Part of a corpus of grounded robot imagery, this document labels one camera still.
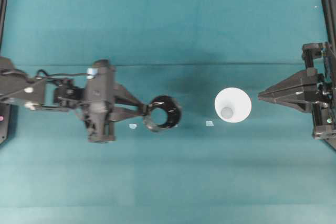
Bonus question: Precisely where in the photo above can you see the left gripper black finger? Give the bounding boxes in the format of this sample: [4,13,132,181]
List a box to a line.
[114,83,147,111]
[109,107,146,122]

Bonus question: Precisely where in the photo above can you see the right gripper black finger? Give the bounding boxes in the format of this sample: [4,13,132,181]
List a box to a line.
[258,68,318,98]
[258,87,319,113]

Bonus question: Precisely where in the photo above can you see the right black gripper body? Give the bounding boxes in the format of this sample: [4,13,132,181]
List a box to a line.
[302,42,335,115]

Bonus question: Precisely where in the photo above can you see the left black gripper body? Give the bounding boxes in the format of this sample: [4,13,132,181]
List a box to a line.
[54,77,116,130]

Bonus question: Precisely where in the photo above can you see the black ring cup holder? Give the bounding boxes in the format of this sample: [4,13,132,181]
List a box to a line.
[143,95,182,132]

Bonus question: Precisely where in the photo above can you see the white paper cup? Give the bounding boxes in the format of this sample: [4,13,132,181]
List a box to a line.
[214,87,252,123]

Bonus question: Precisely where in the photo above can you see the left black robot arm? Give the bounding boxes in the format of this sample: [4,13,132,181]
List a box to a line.
[1,57,148,132]

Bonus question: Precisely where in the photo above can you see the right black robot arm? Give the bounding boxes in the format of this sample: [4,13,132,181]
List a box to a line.
[258,42,335,141]

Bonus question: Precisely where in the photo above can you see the small clear tape piece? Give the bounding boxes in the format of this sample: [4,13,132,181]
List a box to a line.
[129,124,137,130]

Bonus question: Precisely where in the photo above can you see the left wrist camera housing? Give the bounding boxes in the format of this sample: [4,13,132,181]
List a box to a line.
[85,59,115,143]

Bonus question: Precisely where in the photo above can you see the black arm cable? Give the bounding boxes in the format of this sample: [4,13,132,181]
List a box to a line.
[35,69,91,86]

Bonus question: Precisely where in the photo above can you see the right black base frame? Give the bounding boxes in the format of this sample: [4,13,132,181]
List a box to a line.
[322,0,335,149]

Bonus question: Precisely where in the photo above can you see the black base frame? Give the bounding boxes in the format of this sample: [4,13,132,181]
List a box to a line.
[322,0,335,149]
[1,0,13,146]

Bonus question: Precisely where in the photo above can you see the left black base frame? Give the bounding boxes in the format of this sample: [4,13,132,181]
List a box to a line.
[1,0,13,146]

